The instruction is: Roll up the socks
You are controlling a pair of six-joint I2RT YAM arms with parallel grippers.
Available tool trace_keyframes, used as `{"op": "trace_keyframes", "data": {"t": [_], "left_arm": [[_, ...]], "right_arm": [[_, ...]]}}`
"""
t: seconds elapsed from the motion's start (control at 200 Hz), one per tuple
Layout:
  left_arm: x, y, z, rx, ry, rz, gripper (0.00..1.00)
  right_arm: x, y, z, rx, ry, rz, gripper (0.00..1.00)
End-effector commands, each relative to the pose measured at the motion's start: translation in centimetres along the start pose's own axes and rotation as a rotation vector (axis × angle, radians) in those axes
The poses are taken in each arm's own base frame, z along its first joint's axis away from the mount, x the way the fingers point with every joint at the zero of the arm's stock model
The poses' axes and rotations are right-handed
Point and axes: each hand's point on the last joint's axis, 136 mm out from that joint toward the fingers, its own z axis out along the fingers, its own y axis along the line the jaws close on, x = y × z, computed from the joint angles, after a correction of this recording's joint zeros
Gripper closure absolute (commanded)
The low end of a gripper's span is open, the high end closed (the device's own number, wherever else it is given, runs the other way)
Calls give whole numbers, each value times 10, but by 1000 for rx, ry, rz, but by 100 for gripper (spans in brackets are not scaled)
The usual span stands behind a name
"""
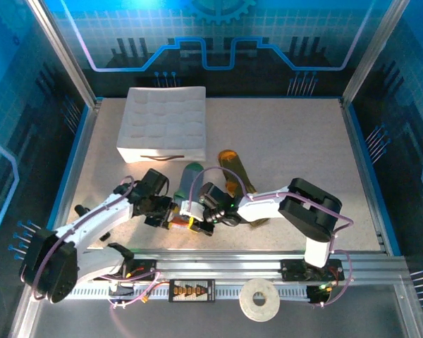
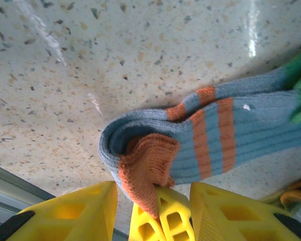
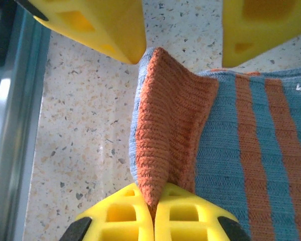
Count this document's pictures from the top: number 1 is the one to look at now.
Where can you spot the yellow power connector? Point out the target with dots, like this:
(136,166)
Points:
(145,300)

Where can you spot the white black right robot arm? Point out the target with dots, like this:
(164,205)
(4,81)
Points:
(264,207)

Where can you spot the white tape roll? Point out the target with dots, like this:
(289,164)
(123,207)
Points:
(246,299)

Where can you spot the small black box device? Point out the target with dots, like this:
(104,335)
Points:
(105,237)

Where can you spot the black power distribution board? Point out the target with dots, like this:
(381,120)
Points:
(192,290)

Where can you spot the small black controller board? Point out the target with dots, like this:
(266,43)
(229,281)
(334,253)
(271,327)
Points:
(319,294)
(121,292)

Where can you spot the white divided storage box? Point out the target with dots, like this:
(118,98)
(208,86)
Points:
(162,119)

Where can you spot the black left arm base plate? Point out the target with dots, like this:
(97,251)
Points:
(144,267)

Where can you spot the aluminium frame beam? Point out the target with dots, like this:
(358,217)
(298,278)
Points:
(215,262)

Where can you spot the aluminium side rail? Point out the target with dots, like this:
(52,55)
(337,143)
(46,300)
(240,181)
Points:
(363,176)
(87,135)

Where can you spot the aluminium upright post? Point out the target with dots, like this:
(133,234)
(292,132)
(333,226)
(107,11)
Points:
(375,53)
(64,53)

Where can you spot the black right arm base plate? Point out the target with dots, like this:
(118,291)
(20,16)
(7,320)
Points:
(292,269)

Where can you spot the grey green orange sock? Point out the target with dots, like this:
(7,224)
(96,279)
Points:
(187,183)

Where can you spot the olive orange sock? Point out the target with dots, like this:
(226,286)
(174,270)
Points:
(234,169)

